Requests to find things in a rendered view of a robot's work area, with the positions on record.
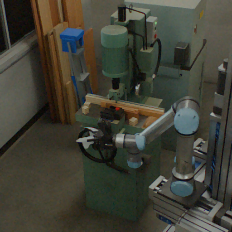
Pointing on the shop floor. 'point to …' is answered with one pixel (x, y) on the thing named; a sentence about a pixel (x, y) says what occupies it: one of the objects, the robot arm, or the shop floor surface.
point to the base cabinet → (120, 182)
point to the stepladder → (70, 46)
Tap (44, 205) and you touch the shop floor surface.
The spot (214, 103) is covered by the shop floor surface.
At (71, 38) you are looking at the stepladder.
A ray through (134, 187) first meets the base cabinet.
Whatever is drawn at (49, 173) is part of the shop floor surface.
